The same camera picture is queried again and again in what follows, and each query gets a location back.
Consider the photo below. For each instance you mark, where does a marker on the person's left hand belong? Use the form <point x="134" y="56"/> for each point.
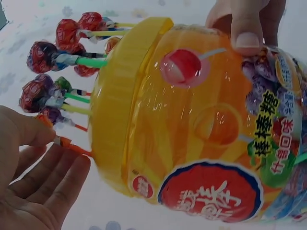
<point x="26" y="206"/>

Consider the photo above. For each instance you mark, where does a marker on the person's right hand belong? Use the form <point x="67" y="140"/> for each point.
<point x="251" y="16"/>

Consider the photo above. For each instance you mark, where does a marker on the orange stick lollipop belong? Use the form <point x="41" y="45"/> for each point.
<point x="72" y="147"/>

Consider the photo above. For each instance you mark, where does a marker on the orange plastic lollipop jar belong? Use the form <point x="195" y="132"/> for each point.
<point x="206" y="124"/>

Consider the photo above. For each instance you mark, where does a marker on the yellow plastic jar lid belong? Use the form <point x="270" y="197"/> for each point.
<point x="115" y="100"/>

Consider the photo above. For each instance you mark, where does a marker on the cluster of wrapped lollipops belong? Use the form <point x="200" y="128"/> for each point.
<point x="66" y="30"/>

